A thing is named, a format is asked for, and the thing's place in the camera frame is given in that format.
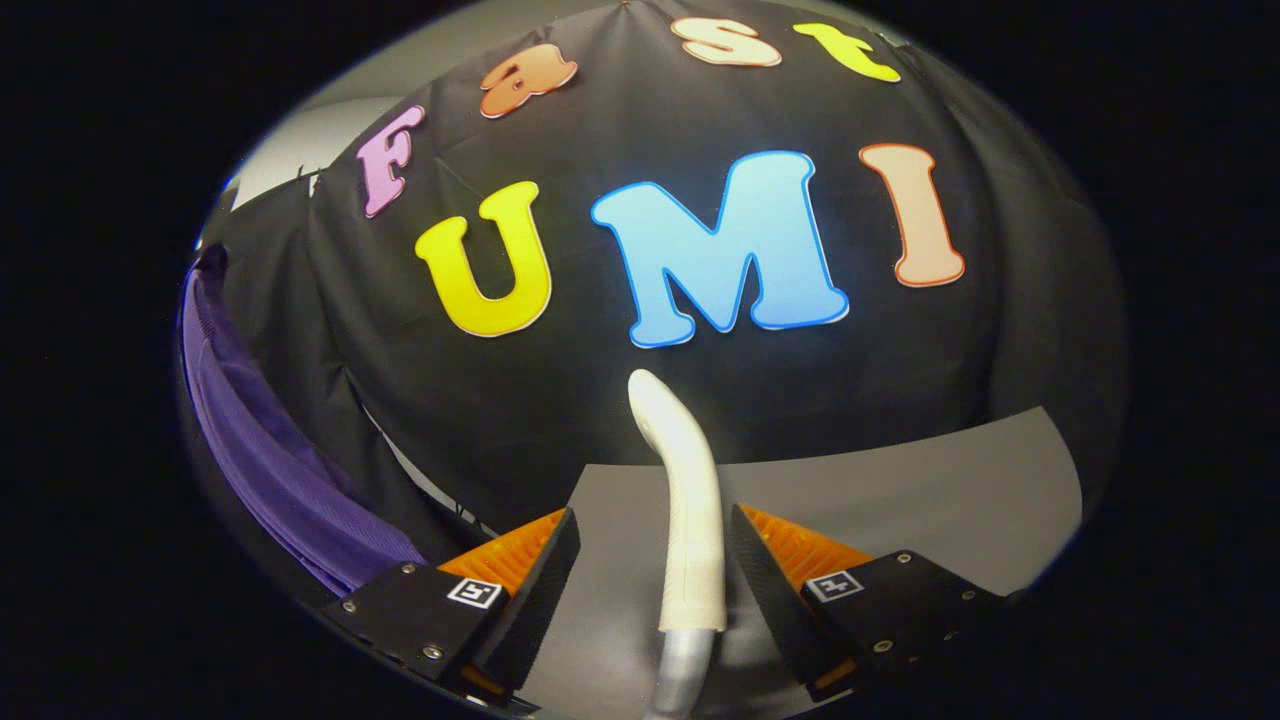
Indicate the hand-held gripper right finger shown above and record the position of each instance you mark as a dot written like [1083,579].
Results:
[775,600]

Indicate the white garment steamer head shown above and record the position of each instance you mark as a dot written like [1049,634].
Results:
[690,520]

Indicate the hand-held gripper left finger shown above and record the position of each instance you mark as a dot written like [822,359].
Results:
[530,610]

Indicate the grey cabinet with dark top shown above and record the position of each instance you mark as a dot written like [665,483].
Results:
[900,500]

